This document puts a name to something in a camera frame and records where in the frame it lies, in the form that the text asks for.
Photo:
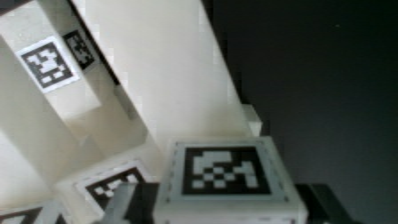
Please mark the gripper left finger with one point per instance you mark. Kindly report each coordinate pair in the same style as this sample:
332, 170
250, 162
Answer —
130, 206

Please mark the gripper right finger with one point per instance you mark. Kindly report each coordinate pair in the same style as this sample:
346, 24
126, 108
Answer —
327, 212

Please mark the white chair leg with tag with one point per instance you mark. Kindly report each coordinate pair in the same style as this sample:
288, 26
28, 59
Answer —
42, 32

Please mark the white tagged cube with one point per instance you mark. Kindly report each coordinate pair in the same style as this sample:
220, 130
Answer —
225, 184
41, 213

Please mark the white chair back part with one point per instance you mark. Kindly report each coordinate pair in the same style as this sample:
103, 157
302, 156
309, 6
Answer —
174, 100

